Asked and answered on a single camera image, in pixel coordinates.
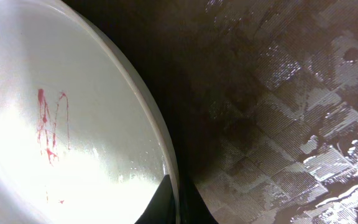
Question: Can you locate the dark brown serving tray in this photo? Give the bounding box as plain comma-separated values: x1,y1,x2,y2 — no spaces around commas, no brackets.
68,0,358,223

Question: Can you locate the pale green plate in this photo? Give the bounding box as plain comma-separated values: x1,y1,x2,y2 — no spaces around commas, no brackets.
0,1,180,223

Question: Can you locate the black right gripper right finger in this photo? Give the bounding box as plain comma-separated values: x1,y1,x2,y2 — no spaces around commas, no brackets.
180,179,218,224

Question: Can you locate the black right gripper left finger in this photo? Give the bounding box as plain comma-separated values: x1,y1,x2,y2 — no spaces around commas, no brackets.
135,175,176,224

